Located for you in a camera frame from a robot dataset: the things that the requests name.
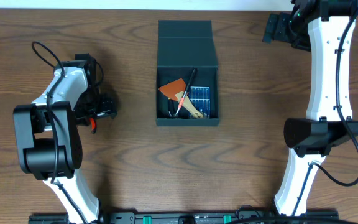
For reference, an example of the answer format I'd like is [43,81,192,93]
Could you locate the black yellow screwdriver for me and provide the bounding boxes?
[167,99,176,118]

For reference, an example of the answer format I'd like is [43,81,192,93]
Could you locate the red handled cutting pliers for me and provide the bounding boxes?
[89,118,97,134]

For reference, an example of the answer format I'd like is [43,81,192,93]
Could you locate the black box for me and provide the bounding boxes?
[156,20,219,126]

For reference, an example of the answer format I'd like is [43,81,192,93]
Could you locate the blue drill bit case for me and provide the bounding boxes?
[188,86,211,119]

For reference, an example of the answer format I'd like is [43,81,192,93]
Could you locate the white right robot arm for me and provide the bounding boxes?
[262,0,358,217]

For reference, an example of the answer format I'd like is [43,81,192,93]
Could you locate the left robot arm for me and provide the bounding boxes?
[12,54,117,223]

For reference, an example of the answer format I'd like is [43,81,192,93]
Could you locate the small steel claw hammer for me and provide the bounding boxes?
[168,68,197,118]

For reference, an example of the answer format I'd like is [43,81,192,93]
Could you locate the orange scraper wooden handle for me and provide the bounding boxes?
[158,78,203,119]

